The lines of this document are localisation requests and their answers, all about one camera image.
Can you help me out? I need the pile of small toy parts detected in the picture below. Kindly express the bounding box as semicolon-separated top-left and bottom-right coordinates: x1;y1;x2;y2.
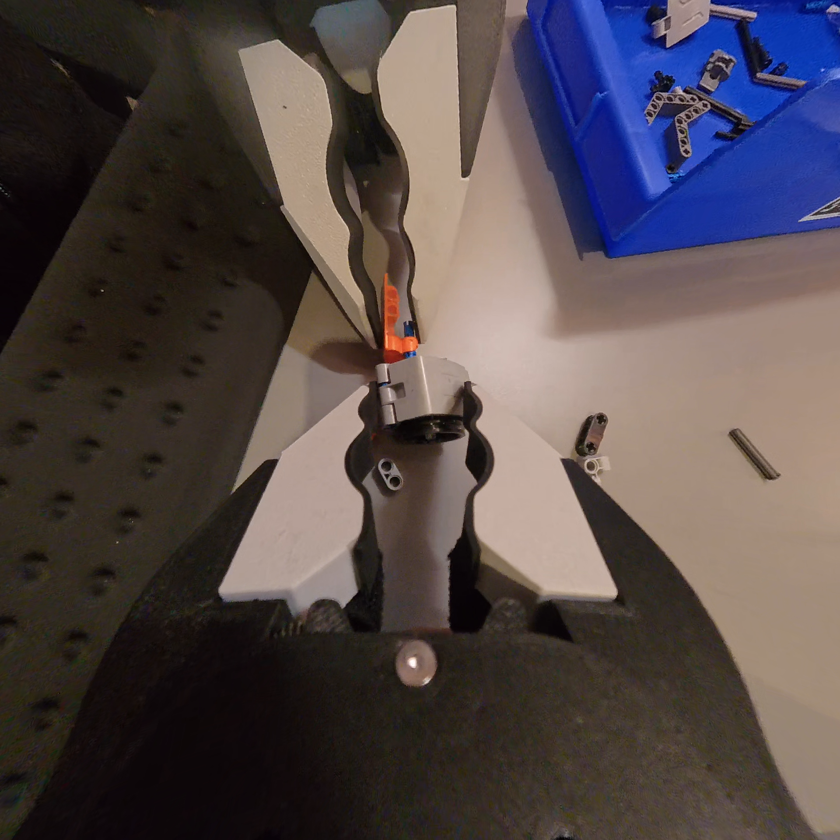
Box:
642;0;809;175

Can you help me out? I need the black dimpled pad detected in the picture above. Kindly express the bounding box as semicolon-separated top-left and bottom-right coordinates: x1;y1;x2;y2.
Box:
0;39;312;840

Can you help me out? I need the black toy connector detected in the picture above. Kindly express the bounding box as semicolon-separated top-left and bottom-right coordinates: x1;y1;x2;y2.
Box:
575;411;610;458

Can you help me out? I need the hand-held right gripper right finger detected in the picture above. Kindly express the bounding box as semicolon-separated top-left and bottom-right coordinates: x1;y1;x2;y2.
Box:
448;382;620;619

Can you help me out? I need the grey toy motor block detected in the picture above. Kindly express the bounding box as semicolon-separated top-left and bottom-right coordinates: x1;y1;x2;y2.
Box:
373;354;476;444

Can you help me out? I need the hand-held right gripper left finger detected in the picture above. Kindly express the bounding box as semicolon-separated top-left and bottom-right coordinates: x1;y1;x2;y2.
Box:
218;384;386;621

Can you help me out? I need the black toy axle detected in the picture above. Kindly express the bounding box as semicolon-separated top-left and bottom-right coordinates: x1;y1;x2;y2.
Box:
728;428;782;481

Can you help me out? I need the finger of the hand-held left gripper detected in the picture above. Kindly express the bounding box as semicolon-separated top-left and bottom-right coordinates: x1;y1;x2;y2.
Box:
236;38;385;350
376;0;508;342

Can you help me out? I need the blue bin with white tag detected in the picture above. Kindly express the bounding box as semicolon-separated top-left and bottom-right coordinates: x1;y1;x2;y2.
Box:
525;0;840;259

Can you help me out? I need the orange toy bracket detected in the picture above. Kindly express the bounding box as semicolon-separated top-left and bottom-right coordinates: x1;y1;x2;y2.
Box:
378;271;420;366

